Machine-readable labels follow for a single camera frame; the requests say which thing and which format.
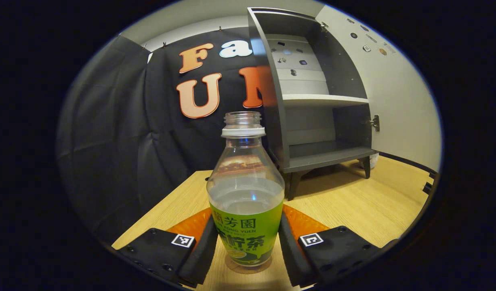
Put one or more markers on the row of cloth clips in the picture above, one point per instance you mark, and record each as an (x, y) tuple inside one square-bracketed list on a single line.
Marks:
[(164, 44)]

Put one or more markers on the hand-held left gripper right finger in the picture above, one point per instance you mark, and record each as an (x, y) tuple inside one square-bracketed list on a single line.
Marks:
[(290, 254)]

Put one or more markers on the clear bottle with green label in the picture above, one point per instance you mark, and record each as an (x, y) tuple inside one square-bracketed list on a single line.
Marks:
[(246, 190)]

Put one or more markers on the grey cabinet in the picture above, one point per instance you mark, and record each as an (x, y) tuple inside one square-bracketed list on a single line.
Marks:
[(345, 68)]

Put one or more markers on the beige cabinet door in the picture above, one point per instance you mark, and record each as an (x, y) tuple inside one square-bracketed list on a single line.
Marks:
[(401, 101)]

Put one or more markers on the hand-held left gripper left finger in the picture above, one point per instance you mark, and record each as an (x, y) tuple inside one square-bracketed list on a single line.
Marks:
[(201, 258)]

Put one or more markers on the black backdrop cloth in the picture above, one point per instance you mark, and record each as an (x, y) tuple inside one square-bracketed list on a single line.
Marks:
[(110, 141)]

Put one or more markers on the metal cabinet hinge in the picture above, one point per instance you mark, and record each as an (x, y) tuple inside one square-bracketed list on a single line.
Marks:
[(375, 123), (324, 27)]

